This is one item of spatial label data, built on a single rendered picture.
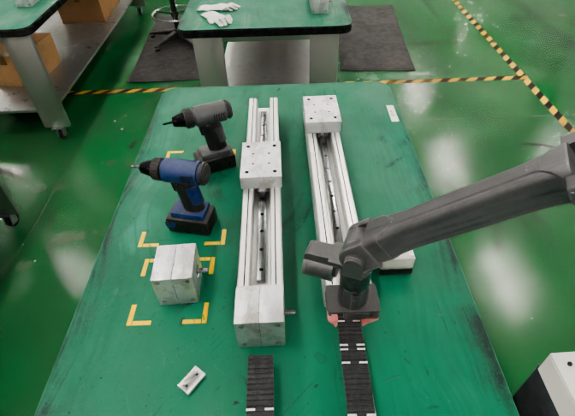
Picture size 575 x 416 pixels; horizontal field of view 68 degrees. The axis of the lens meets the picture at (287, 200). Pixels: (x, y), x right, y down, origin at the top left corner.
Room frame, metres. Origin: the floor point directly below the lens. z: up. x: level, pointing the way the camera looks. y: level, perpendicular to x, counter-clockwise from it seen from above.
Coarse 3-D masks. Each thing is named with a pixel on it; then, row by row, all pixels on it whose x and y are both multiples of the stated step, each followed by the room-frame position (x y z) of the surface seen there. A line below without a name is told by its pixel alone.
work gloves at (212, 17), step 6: (204, 6) 2.51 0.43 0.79; (210, 6) 2.51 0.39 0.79; (216, 6) 2.50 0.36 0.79; (222, 6) 2.50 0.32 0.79; (228, 6) 2.47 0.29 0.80; (204, 12) 2.42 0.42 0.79; (210, 12) 2.41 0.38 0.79; (216, 12) 2.42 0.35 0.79; (210, 18) 2.32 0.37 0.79; (216, 18) 2.31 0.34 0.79; (222, 18) 2.27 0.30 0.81; (228, 18) 2.29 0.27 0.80; (222, 24) 2.24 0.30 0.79
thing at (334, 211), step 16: (320, 144) 1.09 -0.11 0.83; (336, 144) 1.04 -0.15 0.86; (320, 160) 1.02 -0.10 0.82; (336, 160) 0.96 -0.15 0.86; (320, 176) 0.89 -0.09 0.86; (336, 176) 0.93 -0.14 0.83; (320, 192) 0.83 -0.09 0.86; (336, 192) 0.87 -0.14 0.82; (320, 208) 0.77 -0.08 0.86; (336, 208) 0.79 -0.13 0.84; (352, 208) 0.76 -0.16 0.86; (320, 224) 0.71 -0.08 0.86; (336, 224) 0.74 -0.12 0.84; (352, 224) 0.71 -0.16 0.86; (320, 240) 0.66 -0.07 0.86; (336, 240) 0.68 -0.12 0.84
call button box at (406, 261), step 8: (400, 256) 0.62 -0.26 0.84; (408, 256) 0.62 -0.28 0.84; (384, 264) 0.61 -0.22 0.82; (392, 264) 0.61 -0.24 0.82; (400, 264) 0.62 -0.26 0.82; (408, 264) 0.62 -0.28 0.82; (384, 272) 0.61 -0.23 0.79; (392, 272) 0.61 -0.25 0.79; (400, 272) 0.62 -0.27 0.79; (408, 272) 0.62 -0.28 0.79
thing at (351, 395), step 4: (348, 392) 0.33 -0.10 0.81; (352, 392) 0.33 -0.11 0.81; (356, 392) 0.33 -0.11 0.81; (360, 392) 0.33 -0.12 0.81; (364, 392) 0.33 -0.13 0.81; (368, 392) 0.33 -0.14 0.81; (348, 396) 0.32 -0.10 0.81; (352, 396) 0.32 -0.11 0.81; (356, 396) 0.32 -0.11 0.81; (360, 396) 0.32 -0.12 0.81; (364, 396) 0.32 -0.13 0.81; (368, 396) 0.32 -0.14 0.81; (372, 396) 0.32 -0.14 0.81; (348, 400) 0.31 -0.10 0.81; (352, 400) 0.31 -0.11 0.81; (356, 400) 0.31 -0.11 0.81; (360, 400) 0.31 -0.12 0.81; (364, 400) 0.31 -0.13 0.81; (368, 400) 0.31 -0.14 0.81; (372, 400) 0.31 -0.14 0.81
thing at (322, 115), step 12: (312, 96) 1.26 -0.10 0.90; (324, 96) 1.26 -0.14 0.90; (312, 108) 1.19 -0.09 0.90; (324, 108) 1.18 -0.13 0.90; (336, 108) 1.18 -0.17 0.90; (312, 120) 1.12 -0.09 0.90; (324, 120) 1.11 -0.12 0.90; (336, 120) 1.11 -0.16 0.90; (312, 132) 1.10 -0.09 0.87; (324, 132) 1.10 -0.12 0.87
